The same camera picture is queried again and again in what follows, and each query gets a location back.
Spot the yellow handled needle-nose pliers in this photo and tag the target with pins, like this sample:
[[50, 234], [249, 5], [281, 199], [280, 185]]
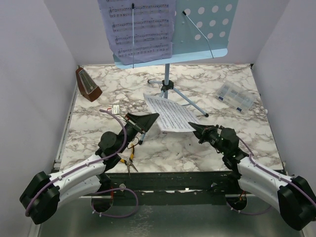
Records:
[[129, 162]]

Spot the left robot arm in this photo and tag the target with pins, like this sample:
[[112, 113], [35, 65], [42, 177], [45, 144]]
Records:
[[47, 192]]

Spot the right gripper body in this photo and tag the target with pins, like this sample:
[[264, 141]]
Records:
[[205, 133]]

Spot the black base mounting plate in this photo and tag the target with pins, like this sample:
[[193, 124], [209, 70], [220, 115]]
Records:
[[170, 188]]

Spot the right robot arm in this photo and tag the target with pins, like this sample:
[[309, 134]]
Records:
[[291, 196]]

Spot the brown wooden metronome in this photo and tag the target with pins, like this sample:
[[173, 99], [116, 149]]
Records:
[[87, 87]]

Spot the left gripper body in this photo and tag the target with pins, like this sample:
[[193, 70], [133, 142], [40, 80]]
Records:
[[132, 122]]

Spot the sheet music page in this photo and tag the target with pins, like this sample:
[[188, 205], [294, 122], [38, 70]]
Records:
[[139, 31], [172, 116]]

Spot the light blue music stand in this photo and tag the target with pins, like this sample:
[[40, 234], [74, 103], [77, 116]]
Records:
[[201, 31]]

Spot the clear plastic compartment box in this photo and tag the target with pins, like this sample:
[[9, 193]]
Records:
[[236, 97]]

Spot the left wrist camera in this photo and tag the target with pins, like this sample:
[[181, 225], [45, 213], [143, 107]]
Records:
[[114, 109]]

